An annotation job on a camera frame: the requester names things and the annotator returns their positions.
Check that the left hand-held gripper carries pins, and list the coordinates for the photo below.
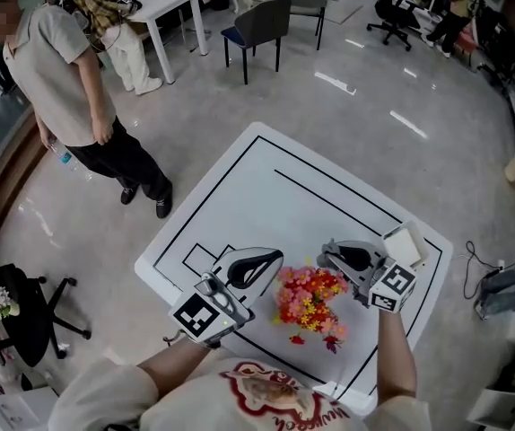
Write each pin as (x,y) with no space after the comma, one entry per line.
(199,319)

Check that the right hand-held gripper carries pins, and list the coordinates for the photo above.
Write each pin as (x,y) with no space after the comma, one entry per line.
(394,285)

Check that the grey knitted cloth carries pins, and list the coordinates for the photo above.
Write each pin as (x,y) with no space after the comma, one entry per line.
(327,254)

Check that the flower bouquet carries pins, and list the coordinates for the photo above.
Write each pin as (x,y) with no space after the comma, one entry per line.
(307,299)

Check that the person's left forearm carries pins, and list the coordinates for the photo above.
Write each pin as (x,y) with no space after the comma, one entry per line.
(172,366)

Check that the person's right forearm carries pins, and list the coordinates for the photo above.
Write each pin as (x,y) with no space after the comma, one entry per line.
(394,357)

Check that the white rectangular box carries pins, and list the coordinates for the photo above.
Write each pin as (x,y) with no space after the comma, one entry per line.
(401,245)

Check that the person's white printed shirt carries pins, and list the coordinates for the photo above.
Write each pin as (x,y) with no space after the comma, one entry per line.
(194,411)

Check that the white side desk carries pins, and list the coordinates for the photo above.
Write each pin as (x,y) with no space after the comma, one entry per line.
(504,409)

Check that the clear water bottle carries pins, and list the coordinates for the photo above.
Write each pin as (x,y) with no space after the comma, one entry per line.
(64,155)

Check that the black swivel chair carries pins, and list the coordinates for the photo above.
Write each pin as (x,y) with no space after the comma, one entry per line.
(24,312)

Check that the grey chair with blue seat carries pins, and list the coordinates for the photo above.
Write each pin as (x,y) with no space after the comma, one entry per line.
(262,20)

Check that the small pot with white flowers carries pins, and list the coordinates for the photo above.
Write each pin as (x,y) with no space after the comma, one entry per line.
(4,303)

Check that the black office chair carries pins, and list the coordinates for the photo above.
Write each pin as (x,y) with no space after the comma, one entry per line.
(390,2)

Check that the brown wooden ledge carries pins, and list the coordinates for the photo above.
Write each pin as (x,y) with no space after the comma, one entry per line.
(2,182)

